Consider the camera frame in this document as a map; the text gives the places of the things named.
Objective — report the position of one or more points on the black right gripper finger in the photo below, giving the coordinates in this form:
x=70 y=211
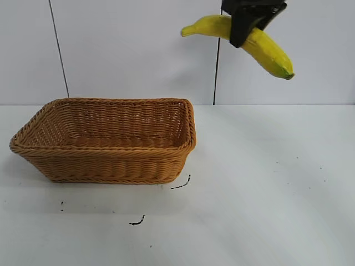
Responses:
x=273 y=16
x=242 y=27

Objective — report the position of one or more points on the brown woven wicker basket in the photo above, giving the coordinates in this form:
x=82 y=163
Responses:
x=111 y=166

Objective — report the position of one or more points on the yellow banana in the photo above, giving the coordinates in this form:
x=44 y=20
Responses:
x=273 y=55

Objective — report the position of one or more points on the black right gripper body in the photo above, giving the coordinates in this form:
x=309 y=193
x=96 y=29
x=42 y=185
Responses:
x=249 y=5

